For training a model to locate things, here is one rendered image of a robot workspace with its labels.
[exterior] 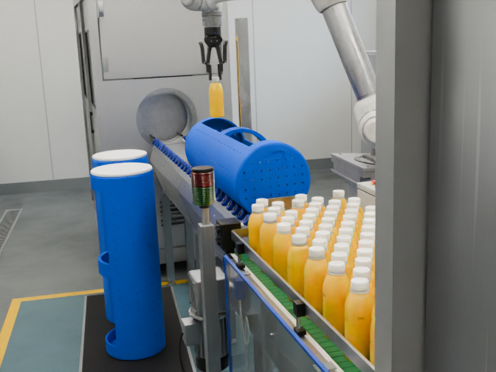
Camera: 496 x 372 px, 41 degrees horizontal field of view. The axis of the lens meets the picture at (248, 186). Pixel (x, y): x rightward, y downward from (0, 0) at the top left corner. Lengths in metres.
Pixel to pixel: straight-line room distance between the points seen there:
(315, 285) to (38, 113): 5.98
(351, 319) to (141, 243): 1.70
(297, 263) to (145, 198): 1.35
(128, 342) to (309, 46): 5.15
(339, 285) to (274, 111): 6.13
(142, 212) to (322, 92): 5.01
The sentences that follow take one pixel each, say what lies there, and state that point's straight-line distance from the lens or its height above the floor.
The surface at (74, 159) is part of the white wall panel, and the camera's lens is 7.43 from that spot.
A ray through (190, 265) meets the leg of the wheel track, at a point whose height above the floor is 0.12.
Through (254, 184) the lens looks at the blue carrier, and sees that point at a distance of 2.32.
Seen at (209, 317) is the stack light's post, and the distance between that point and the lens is 1.90.
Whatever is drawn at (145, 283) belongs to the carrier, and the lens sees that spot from 3.07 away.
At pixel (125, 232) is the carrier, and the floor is 0.77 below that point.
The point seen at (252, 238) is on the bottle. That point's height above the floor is 0.98.
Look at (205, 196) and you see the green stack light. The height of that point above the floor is 1.18.
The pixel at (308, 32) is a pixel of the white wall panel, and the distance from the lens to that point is 7.66.
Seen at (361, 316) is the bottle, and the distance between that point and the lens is 1.44.
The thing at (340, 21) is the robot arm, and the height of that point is 1.64.
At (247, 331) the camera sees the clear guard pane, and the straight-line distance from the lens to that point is 1.89.
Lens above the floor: 1.60
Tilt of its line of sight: 13 degrees down
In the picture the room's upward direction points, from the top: 2 degrees counter-clockwise
